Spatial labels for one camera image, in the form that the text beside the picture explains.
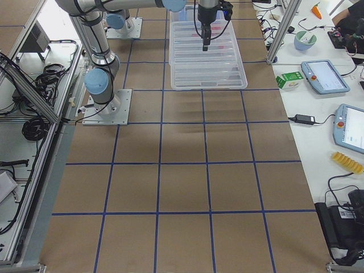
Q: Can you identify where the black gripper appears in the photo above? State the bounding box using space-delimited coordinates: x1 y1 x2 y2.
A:
197 0 233 51

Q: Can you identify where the clear plastic box lid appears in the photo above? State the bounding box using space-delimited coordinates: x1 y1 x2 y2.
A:
169 20 247 90

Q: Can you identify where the grey control box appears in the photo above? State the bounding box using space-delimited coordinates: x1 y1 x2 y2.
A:
19 21 50 61

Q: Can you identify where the green blue bowl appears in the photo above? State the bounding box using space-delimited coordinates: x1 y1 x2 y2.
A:
294 31 317 51

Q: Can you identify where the green white carton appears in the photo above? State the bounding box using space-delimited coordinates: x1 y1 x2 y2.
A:
276 71 304 89

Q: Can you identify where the orange carrot toy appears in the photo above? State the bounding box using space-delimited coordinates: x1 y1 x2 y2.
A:
311 2 322 20

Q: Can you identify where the far teach pendant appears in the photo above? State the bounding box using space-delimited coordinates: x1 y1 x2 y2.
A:
301 60 350 94

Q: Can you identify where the teach pendant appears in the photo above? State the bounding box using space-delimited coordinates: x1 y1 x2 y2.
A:
333 104 364 154
301 60 350 94

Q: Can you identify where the black power adapter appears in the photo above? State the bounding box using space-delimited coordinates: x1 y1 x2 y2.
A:
288 114 316 125

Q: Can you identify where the near teach pendant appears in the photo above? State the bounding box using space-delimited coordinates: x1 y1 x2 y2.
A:
333 104 364 154

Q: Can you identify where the yellow ridged toy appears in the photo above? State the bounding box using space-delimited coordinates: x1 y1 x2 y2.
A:
332 152 363 175

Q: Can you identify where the black device on table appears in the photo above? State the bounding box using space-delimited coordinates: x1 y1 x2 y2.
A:
315 189 363 266

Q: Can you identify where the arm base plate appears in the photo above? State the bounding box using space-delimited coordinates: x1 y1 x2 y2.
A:
81 89 132 126
106 17 143 40

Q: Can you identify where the aluminium frame post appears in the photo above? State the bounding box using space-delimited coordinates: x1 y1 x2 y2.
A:
266 0 301 64

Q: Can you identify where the coiled black cable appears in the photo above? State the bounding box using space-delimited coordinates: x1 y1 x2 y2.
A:
22 116 49 142

